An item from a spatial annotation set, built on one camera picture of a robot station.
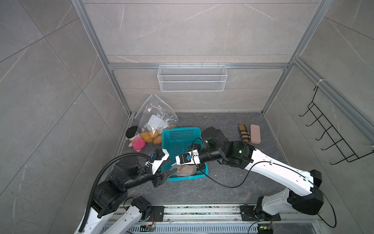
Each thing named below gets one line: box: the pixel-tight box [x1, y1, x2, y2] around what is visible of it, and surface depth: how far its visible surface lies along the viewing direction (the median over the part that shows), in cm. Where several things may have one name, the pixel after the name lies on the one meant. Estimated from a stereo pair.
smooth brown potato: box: [140, 131, 154, 143], surface depth 97 cm
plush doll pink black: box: [125, 125, 147, 153], surface depth 98 cm
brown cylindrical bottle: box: [238, 123, 251, 143], surface depth 106 cm
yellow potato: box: [152, 135, 162, 145], surface depth 98 cm
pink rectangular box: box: [249, 124, 262, 145], surface depth 106 cm
